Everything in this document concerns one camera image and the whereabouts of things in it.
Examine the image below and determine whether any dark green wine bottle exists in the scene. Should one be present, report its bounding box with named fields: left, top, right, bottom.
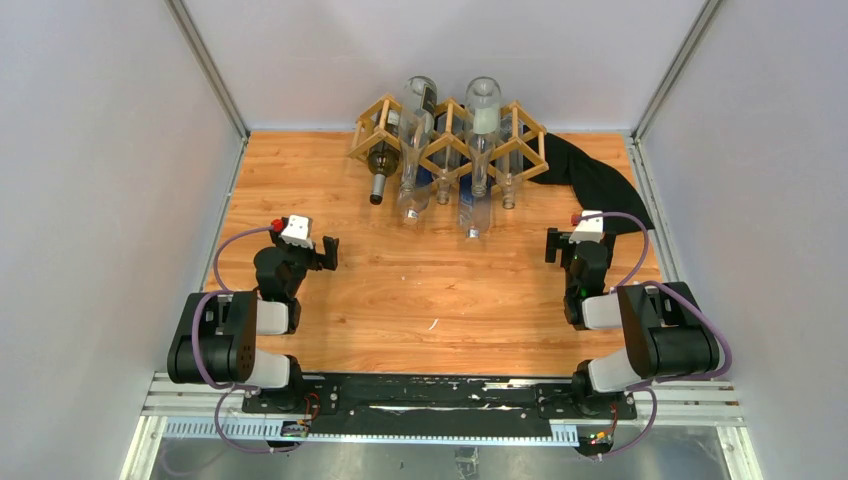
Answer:
left=367, top=140, right=400, bottom=205

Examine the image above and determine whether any slim clear glass bottle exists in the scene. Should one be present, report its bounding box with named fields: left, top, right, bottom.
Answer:
left=432, top=112, right=460, bottom=205

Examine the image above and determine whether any clear bottle white label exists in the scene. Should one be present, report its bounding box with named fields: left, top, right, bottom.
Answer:
left=464, top=76, right=502, bottom=198

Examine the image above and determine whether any clear bottle black label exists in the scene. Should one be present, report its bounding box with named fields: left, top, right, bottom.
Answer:
left=398, top=75, right=437, bottom=199

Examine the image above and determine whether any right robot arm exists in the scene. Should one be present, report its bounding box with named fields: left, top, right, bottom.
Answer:
left=545, top=228, right=723, bottom=418

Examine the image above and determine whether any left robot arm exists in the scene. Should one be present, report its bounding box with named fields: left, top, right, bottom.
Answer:
left=166, top=234, right=339, bottom=416

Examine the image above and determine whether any clear blue labelled bottle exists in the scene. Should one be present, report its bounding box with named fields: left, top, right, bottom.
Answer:
left=458, top=174, right=491, bottom=239

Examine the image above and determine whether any small clear glass bottle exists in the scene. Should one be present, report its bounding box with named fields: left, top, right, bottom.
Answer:
left=496, top=114, right=523, bottom=210

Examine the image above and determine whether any clear bottle blue label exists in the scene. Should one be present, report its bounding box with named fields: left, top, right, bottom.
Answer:
left=397, top=166, right=433, bottom=226

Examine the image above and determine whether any wooden lattice wine rack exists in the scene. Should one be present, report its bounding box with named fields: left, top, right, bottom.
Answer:
left=347, top=93, right=549, bottom=181

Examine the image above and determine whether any black cloth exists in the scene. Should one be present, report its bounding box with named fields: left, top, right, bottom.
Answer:
left=531, top=133, right=655, bottom=230

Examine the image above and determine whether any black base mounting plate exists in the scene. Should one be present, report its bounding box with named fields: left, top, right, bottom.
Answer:
left=241, top=372, right=637, bottom=439

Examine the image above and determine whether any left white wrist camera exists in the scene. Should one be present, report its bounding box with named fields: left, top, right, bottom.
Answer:
left=279, top=215, right=314, bottom=249

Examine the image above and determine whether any aluminium rail frame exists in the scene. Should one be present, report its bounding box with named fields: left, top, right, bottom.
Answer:
left=121, top=372, right=762, bottom=479

